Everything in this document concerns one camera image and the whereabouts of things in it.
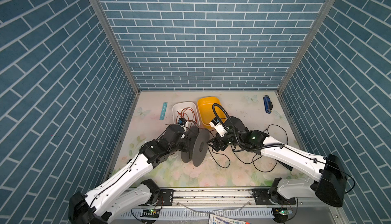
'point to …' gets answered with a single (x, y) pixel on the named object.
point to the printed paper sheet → (218, 219)
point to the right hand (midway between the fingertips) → (210, 137)
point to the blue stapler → (268, 104)
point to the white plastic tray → (187, 110)
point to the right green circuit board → (281, 214)
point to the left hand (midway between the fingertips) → (190, 139)
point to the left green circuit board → (150, 213)
